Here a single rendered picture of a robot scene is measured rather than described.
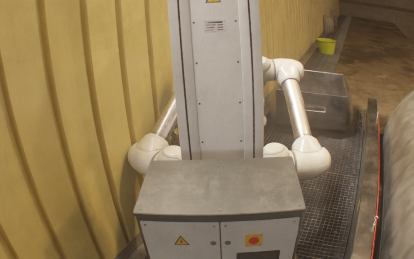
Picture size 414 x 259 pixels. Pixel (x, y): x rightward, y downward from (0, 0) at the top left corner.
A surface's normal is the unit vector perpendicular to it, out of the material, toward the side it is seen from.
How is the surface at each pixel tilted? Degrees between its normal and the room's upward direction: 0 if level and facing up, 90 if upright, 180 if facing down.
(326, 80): 88
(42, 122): 90
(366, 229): 2
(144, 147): 35
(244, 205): 0
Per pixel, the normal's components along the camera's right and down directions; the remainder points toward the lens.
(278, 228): -0.06, 0.45
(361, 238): -0.06, -0.90
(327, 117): -0.36, 0.42
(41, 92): 0.89, 0.15
